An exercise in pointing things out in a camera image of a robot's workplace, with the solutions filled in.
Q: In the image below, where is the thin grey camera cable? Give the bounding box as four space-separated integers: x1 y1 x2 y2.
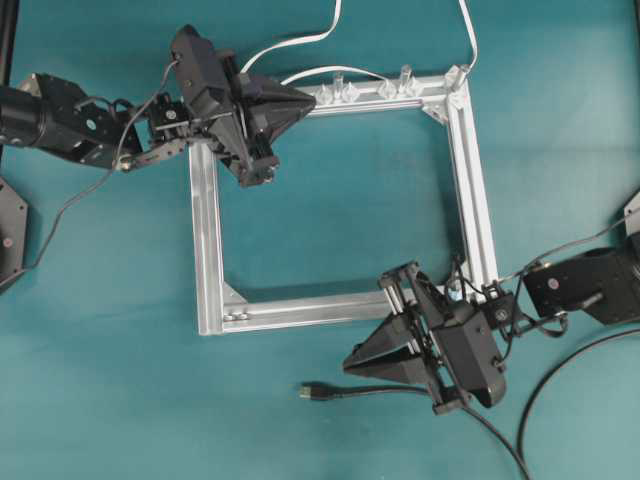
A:
499 214 640 284
24 59 182 271

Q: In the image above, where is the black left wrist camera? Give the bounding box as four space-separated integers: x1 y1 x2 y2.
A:
170 24 233 119

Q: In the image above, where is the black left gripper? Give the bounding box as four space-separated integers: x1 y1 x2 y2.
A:
187 48 316 187

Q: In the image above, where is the black USB cable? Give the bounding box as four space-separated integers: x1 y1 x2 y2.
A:
298 327 640 480

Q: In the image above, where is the white flat cable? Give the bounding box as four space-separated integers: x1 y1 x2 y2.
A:
241 0 480 87

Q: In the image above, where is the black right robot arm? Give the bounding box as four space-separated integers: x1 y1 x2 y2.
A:
342 197 639 414

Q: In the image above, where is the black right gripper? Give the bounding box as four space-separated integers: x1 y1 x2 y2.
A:
342 261 470 414

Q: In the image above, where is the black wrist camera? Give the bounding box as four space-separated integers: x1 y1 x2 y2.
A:
170 24 233 119
431 300 506 408

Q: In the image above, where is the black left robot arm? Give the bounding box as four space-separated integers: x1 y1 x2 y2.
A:
1 46 316 187

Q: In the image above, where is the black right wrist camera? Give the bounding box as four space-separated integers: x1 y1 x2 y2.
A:
431 300 506 408

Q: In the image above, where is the aluminium extrusion square frame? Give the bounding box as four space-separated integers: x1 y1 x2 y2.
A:
189 74 498 336

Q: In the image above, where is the clear plastic cable clip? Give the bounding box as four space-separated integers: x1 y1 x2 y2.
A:
377 80 397 100
332 72 360 103
398 64 414 97

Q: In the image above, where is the clear plastic corner clip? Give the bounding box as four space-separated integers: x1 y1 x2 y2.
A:
444 65 470 92

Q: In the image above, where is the thin grey left camera cable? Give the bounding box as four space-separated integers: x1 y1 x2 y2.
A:
24 59 182 271

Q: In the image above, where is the thin grey right camera cable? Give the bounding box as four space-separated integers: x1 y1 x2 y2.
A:
499 214 640 284

